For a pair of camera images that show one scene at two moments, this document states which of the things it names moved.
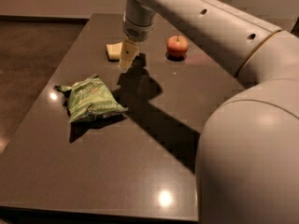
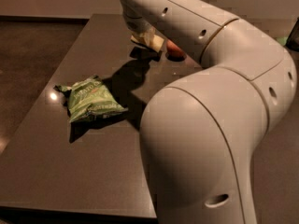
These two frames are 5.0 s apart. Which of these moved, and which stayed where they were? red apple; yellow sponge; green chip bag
Moved: yellow sponge
Stayed: green chip bag; red apple
